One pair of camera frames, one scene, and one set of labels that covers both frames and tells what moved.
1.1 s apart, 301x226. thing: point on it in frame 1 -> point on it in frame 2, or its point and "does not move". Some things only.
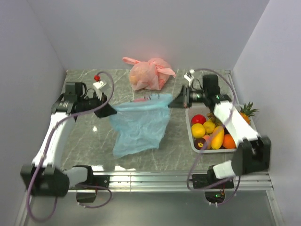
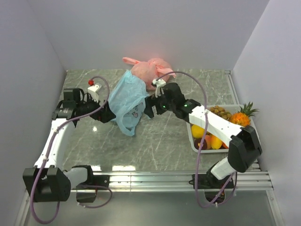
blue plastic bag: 140,125 -> 127,98
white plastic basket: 192,111 does not move
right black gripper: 182,100 -> 151,101
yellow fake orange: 198,130 does not move
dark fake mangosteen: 200,143 does not move
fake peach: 208,139 does not move
